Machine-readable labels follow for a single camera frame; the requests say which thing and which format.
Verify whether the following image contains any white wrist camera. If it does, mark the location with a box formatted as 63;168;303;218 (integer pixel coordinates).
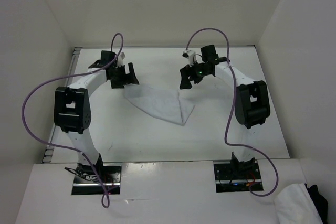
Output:
182;49;197;66
116;52;125;68

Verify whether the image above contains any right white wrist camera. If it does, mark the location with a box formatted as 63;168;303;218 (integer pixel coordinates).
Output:
182;49;197;66

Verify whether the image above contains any white cloth pile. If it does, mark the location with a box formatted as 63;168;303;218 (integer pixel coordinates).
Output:
274;183;323;224

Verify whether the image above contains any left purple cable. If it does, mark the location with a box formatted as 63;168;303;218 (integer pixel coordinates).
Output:
22;33;124;208

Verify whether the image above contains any purple cable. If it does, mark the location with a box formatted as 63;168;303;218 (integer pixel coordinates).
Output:
186;27;279;197
22;33;124;208

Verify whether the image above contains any white skirt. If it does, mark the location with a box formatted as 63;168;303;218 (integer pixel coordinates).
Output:
124;84;195;126

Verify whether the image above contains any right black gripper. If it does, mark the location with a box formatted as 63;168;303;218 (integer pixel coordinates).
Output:
179;59;210;90

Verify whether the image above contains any black cloth item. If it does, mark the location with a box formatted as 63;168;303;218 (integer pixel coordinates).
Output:
305;184;328;224

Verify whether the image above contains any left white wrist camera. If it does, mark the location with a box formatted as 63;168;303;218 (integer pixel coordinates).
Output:
116;52;125;68

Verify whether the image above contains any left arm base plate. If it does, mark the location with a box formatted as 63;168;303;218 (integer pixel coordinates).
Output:
65;163;122;196

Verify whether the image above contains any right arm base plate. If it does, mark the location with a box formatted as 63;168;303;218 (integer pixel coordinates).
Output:
213;161;264;193

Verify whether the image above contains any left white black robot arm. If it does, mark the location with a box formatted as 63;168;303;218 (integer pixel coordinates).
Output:
54;50;139;182

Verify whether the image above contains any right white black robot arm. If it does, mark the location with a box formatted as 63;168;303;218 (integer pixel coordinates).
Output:
180;45;270;179

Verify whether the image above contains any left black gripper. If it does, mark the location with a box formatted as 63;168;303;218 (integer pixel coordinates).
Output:
109;62;139;89

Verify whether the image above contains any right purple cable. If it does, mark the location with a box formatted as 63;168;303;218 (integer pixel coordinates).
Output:
186;27;279;197

